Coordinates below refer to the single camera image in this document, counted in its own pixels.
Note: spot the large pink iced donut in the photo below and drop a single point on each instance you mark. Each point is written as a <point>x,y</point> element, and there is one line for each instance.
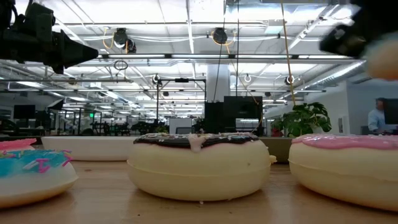
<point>348,174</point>

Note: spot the small red iced donut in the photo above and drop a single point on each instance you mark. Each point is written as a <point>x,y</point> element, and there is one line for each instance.
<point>14,144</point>

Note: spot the red pot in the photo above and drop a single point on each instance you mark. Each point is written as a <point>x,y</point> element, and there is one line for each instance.
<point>276,132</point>

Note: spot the small blue sprinkled donut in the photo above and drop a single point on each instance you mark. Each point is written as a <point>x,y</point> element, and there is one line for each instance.
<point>31,183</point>

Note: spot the small green plant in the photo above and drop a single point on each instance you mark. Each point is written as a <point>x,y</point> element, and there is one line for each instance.
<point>161,129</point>

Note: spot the person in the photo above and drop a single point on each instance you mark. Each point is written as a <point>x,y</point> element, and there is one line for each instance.
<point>376,119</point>

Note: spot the black stand frame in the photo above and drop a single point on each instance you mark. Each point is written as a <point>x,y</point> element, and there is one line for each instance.
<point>182,80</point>

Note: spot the white square column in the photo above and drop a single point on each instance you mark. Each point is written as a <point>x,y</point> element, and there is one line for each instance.
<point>224,82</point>

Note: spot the black monitor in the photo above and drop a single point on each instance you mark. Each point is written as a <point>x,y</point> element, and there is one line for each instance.
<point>24,112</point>
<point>391,112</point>

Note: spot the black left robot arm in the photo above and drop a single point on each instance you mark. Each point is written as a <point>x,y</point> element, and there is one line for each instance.
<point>4,12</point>

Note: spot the white cabinet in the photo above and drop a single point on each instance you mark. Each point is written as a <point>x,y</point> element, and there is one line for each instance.
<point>180,124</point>

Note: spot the large chocolate donut white drizzle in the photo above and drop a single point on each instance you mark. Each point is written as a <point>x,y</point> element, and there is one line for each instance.
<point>199,174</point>

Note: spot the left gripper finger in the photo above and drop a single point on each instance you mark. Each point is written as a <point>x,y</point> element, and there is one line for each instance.
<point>77,51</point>

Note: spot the white round plate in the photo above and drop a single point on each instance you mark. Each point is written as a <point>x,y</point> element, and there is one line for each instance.
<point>90,149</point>

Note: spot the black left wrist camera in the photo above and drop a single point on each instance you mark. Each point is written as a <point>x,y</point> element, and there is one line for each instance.
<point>38,17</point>

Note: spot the silver air duct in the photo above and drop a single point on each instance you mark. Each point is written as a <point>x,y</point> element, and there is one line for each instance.
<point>339,74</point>

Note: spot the green potted plant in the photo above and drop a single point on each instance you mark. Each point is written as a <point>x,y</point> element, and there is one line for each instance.
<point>306,119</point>

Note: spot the grey cabinet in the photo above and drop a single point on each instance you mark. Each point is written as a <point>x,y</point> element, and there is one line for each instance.
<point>365,130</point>

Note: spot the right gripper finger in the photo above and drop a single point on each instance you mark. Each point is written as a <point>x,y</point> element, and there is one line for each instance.
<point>345,46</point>

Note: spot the black computer tower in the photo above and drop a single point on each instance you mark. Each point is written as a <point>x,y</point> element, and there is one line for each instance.
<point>242,107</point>

